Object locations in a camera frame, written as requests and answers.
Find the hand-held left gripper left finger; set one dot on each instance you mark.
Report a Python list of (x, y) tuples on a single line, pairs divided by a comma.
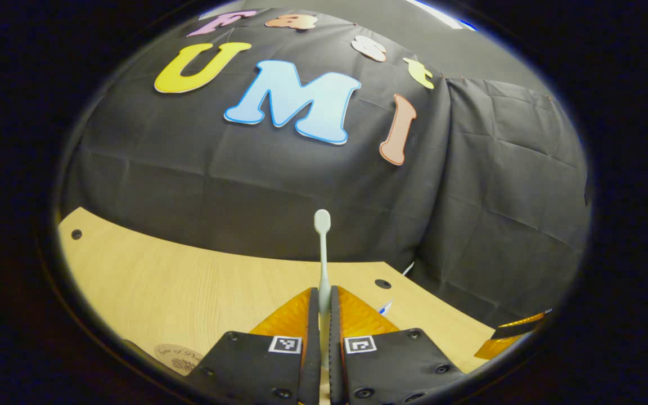
[(313, 349)]

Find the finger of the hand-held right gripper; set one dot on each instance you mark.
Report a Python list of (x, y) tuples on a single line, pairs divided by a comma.
[(515, 332)]

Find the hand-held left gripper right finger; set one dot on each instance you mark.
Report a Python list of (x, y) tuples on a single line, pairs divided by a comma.
[(336, 349)]

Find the white toothpaste tube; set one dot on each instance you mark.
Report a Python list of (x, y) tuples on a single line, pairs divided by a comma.
[(386, 307)]

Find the pale green toothbrush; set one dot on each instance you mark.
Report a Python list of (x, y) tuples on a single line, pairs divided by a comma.
[(323, 264)]

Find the round cork coaster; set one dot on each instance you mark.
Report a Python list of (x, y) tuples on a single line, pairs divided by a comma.
[(175, 354)]

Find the light wooden desktop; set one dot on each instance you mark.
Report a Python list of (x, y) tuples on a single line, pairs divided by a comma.
[(189, 292)]

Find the black backdrop cloth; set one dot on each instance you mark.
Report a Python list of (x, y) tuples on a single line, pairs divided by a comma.
[(245, 185)]

